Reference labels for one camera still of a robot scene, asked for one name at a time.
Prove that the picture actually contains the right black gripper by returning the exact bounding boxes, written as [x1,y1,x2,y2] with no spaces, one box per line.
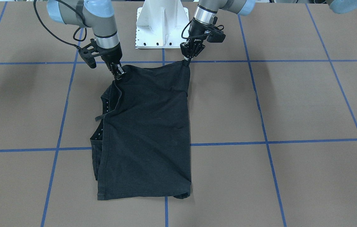
[102,44,126,80]

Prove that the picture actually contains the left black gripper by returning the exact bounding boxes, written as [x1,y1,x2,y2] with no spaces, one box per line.
[180,19,210,67]

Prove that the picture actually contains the black printed t-shirt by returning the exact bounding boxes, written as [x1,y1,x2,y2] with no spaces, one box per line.
[90,61,191,200]

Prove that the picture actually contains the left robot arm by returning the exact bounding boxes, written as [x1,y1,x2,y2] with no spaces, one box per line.
[185,0,357,63]

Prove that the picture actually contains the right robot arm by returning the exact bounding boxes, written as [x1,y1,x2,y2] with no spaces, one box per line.
[46,0,125,79]

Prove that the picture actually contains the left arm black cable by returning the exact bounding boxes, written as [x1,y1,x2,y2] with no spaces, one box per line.
[181,19,220,43]

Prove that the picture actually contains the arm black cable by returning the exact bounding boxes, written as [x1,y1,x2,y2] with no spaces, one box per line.
[181,19,220,43]
[33,0,87,51]

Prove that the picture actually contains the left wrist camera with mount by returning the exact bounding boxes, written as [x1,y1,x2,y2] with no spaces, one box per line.
[206,17,226,43]

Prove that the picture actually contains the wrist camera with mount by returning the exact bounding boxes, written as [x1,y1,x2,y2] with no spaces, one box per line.
[78,38,102,69]
[206,17,226,43]

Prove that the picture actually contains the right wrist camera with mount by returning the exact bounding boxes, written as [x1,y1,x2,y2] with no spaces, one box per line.
[78,38,102,69]

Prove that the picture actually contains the white camera mast with base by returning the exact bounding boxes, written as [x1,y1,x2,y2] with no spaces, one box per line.
[135,0,190,49]

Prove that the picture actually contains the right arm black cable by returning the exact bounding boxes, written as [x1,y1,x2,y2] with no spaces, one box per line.
[33,0,87,51]

